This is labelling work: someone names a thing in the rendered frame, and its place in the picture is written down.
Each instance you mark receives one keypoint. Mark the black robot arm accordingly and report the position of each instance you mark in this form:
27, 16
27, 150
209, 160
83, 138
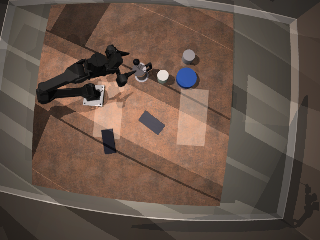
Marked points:
79, 72

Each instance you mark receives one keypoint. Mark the glass french press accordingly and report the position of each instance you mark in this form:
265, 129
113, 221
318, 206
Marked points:
142, 72

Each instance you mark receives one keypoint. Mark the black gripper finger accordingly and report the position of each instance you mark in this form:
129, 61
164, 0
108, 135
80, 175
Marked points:
122, 53
129, 74

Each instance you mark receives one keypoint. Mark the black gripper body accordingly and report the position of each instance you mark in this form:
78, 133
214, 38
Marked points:
122, 79

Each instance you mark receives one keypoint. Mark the translucent beige cylinder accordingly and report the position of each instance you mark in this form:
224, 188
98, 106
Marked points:
163, 76

